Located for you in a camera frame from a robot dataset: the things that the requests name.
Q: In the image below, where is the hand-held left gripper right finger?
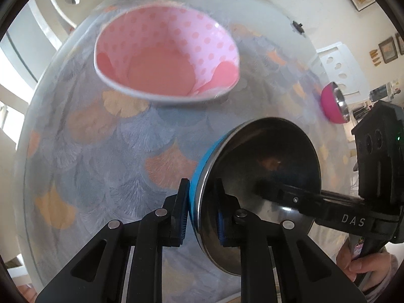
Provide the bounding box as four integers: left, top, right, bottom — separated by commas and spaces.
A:
215, 180, 368, 303

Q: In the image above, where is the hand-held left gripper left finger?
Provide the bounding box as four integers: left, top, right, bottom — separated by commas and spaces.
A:
35, 178, 192, 303

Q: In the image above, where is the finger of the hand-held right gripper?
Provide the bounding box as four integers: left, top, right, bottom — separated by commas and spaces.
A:
252, 181, 321, 220
319, 190, 360, 201

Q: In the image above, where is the blue steel bowl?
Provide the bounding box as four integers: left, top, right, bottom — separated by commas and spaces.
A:
188, 117, 322, 277

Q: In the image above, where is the person's right hand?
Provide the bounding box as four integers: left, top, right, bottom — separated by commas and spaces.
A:
336, 243, 399, 291

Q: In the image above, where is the pink steel bowl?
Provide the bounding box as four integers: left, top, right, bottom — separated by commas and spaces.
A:
320, 81, 351, 124

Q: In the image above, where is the fan pattern tablecloth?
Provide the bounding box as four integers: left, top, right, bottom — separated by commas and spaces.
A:
14, 0, 361, 292

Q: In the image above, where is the white chair with cutouts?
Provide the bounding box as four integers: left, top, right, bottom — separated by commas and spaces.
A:
316, 41, 373, 102
44, 0, 127, 40

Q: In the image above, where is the pink polka dot bowl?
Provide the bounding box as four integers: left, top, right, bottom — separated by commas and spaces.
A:
94, 3, 241, 103

